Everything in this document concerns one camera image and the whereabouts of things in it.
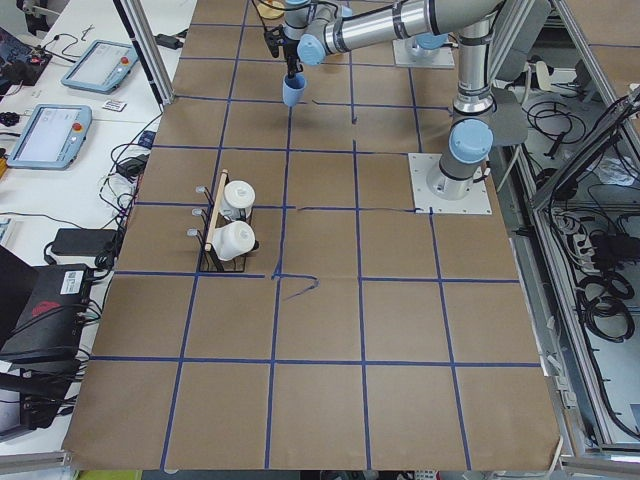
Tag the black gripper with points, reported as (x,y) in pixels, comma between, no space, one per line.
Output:
(290,48)

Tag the light blue plastic cup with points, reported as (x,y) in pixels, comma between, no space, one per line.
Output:
(293,88)

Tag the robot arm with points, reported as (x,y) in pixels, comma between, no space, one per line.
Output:
(494,38)

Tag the wooden mug tree stand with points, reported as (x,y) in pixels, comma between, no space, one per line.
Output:
(270,9)

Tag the white mug inner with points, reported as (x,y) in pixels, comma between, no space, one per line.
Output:
(237,201)

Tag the white mug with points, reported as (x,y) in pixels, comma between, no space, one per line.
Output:
(233,240)
(237,201)

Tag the white mug outer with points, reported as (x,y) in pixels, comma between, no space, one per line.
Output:
(233,240)

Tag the teach pendant far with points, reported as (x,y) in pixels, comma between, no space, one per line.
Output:
(102,67)

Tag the teach pendant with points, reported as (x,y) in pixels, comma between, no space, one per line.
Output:
(102,67)
(52,137)

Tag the teach pendant near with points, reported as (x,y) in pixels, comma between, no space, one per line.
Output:
(52,137)

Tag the black power adapter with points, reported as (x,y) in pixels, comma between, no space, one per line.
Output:
(83,242)

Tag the black computer box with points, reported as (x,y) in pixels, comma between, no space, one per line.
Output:
(40,308)

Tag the aluminium frame post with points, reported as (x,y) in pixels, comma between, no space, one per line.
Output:
(135,22)

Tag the black wire mug rack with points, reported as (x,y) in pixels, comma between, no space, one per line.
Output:
(211,219)

